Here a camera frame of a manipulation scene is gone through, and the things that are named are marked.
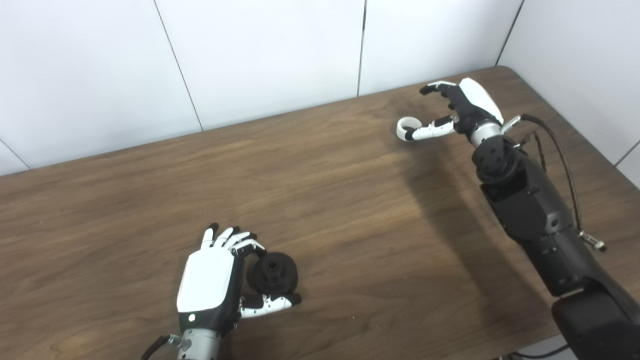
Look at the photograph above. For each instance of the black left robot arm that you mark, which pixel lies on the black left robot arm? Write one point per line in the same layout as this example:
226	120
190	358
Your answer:
200	345

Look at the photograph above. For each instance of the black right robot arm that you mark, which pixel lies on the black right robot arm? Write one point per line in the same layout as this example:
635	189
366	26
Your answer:
535	210

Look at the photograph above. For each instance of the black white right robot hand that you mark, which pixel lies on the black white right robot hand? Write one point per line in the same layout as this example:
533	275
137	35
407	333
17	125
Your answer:
475	107

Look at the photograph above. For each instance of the round black plastic part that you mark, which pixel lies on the round black plastic part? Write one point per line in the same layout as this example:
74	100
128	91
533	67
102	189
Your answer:
275	275

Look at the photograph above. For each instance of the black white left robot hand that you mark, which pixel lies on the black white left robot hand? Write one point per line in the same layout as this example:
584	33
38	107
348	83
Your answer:
205	280

